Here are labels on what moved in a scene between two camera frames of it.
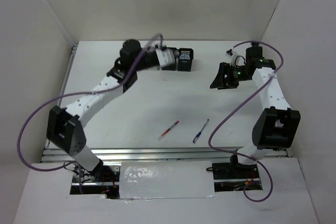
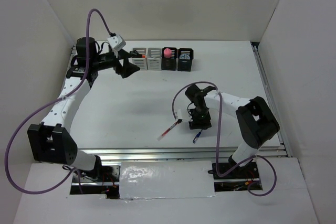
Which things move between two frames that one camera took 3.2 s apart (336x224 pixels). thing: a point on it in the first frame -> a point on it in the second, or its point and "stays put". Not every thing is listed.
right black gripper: (220, 81) -> (196, 124)
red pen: (168, 130) stays put
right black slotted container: (185, 65) stays put
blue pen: (197, 137) stays put
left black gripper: (174, 51) -> (128, 68)
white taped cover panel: (166, 179) stays put
